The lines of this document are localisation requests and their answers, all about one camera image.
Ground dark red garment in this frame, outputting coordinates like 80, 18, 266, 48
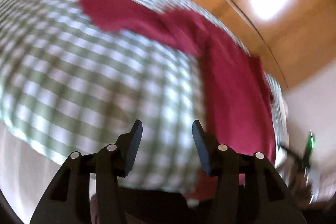
79, 0, 276, 162

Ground green white checkered bedsheet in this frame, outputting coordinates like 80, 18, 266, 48
1, 0, 284, 193

